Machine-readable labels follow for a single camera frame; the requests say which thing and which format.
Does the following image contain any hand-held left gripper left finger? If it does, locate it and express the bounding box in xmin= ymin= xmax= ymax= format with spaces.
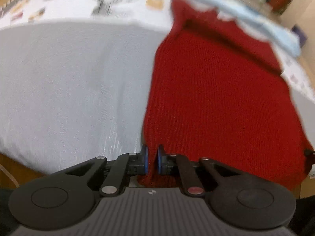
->
xmin=50 ymin=145 xmax=149 ymax=197

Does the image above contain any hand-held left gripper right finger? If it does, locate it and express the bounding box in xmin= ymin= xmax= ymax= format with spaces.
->
xmin=157 ymin=145 xmax=249 ymax=196

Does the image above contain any red knitted sweater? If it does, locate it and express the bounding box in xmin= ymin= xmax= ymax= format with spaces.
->
xmin=141 ymin=0 xmax=315 ymax=192

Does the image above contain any light blue sheet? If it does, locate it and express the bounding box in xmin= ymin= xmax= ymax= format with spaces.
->
xmin=42 ymin=0 xmax=302 ymax=57

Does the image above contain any purple bag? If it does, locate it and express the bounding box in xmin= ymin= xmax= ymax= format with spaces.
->
xmin=290 ymin=25 xmax=308 ymax=43

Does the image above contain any white cable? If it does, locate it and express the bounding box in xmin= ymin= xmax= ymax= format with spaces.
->
xmin=0 ymin=163 xmax=20 ymax=188

